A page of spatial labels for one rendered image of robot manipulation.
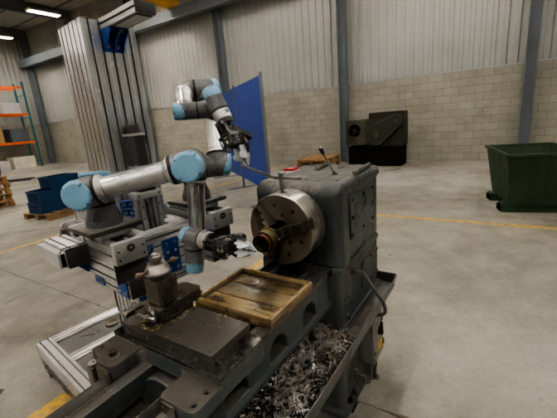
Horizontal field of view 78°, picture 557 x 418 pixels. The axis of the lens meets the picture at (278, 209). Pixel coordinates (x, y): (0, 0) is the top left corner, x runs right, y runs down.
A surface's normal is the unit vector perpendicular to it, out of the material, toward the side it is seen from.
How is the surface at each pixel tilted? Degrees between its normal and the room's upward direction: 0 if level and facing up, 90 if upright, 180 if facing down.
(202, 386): 0
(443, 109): 90
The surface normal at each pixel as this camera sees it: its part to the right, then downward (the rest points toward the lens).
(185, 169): 0.22, 0.22
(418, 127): -0.52, 0.25
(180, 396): -0.08, -0.96
